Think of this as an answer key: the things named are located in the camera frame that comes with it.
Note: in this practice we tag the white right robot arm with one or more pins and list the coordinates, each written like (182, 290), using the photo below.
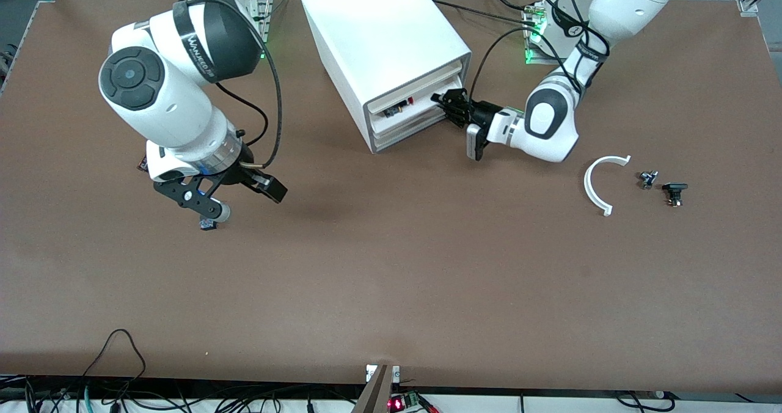
(171, 107)

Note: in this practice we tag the brown angled post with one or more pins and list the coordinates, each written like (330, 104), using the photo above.
(376, 394)

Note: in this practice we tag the yellow button with black base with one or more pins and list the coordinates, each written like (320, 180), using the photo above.
(207, 224)

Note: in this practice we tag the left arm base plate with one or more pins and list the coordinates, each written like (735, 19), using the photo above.
(533, 55)

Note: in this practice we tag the small grey metal component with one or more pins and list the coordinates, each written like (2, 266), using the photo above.
(647, 179)

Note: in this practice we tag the small electronic parts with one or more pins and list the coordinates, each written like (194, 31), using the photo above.
(394, 112)

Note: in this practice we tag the small metal bracket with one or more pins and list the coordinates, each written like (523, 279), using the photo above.
(371, 372)

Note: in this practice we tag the small black switch component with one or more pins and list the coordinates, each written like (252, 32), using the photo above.
(674, 192)

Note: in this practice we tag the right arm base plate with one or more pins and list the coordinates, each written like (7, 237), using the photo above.
(264, 10)

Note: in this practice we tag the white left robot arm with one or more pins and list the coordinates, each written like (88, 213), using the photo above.
(550, 120)

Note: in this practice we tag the white curved plastic arc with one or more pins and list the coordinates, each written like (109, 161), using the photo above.
(588, 184)

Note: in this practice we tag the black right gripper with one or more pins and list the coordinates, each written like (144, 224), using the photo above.
(239, 175)

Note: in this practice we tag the circuit board with red light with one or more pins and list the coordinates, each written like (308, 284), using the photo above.
(403, 401)

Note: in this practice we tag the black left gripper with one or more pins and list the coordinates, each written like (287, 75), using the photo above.
(482, 114)

